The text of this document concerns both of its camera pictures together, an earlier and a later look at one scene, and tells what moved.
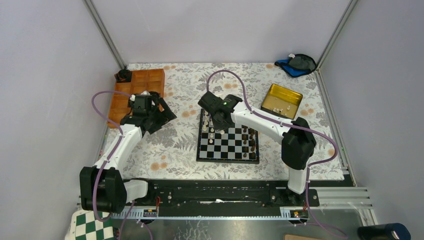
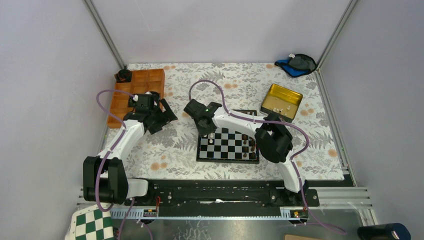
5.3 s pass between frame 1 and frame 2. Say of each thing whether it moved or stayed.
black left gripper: stayed
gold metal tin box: stayed
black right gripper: moved
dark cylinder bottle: stayed
